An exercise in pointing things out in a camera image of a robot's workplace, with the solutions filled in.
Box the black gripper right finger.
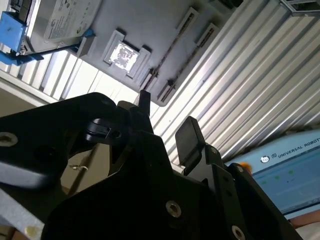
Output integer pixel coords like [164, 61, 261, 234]
[174, 115, 304, 240]

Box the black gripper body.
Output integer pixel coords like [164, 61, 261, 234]
[41, 173, 227, 240]

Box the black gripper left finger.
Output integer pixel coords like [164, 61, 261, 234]
[0, 89, 174, 192]

